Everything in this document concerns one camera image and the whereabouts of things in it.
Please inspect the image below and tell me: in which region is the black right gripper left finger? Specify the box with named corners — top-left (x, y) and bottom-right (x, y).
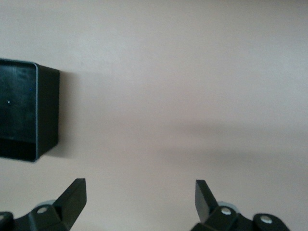
top-left (0, 178), bottom-right (88, 231)

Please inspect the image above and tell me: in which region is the black plastic box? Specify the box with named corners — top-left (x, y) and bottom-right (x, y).
top-left (0, 58), bottom-right (60, 164)

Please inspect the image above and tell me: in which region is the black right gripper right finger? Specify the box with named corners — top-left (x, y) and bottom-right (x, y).
top-left (191, 179), bottom-right (290, 231)

